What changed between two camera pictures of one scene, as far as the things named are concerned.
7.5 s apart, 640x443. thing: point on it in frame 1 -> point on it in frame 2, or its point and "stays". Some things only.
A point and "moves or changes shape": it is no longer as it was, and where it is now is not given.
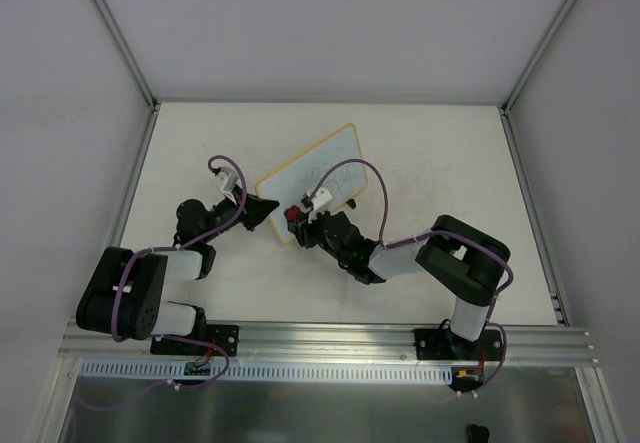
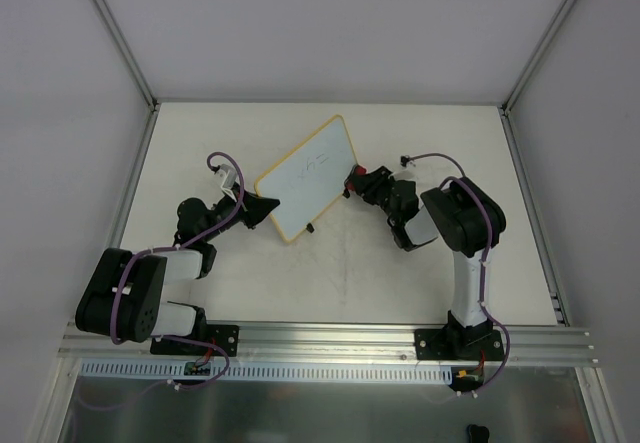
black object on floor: [477, 434] stays
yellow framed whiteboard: [291, 184] moves or changes shape
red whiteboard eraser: [292, 214] -> [359, 170]
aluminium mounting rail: [344, 345] stays
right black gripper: [305, 228] -> [370, 186]
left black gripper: [245, 209] stays
